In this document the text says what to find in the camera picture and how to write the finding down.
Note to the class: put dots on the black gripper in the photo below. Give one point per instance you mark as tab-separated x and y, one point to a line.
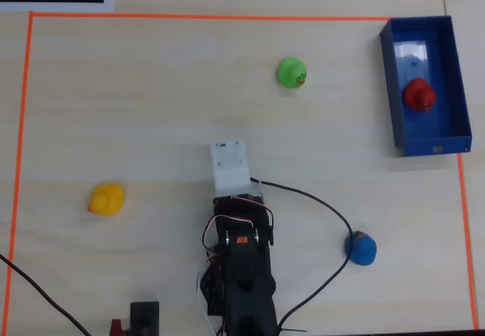
242	202

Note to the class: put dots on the red rubber duck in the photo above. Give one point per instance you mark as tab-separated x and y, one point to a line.
420	94

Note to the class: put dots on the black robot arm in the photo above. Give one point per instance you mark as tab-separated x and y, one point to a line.
246	275

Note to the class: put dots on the blue rubber duck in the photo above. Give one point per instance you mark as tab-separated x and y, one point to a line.
363	250

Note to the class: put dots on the yellow rubber duck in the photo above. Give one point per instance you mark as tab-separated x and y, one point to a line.
108	199

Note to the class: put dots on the green rubber duck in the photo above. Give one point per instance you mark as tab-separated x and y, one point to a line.
290	71

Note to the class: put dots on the blue plastic box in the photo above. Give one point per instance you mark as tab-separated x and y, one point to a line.
447	116

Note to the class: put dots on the red clamp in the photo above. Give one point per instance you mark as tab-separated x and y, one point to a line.
116	328

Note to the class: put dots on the orange tape border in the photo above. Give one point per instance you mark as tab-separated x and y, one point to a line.
189	16

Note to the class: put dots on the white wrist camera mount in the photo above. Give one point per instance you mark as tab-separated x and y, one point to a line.
229	161

